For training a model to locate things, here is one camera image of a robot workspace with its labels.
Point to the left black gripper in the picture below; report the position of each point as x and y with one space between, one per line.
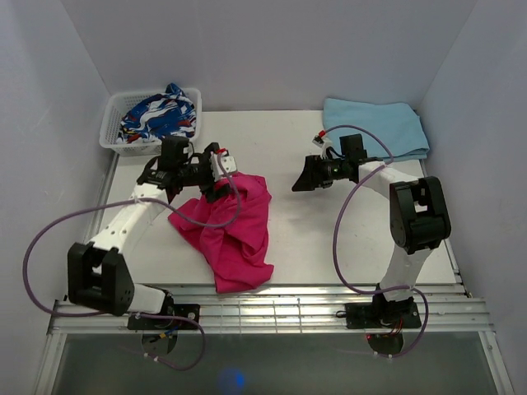
208 192

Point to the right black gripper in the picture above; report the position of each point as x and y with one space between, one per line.
308 180

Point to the magenta trousers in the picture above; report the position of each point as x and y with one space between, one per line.
235 253

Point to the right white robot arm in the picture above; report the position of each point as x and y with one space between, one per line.
418 223

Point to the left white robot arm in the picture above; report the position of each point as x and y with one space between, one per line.
98 274

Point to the folded light blue trousers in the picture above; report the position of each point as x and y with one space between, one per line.
396 127

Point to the blue white patterned garment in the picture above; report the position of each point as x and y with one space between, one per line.
170 113

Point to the white plastic basket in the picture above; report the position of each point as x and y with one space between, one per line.
119 104

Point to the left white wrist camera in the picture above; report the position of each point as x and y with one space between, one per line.
222 164

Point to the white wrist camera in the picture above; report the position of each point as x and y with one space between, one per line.
222 164
324 144

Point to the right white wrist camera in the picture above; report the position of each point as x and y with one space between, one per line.
324 144

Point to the aluminium rail frame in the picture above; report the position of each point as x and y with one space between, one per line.
304 289

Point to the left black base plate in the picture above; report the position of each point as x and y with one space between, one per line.
178 317

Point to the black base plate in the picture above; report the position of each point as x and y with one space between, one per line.
366 316
178 317

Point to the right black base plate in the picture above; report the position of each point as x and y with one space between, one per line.
366 316

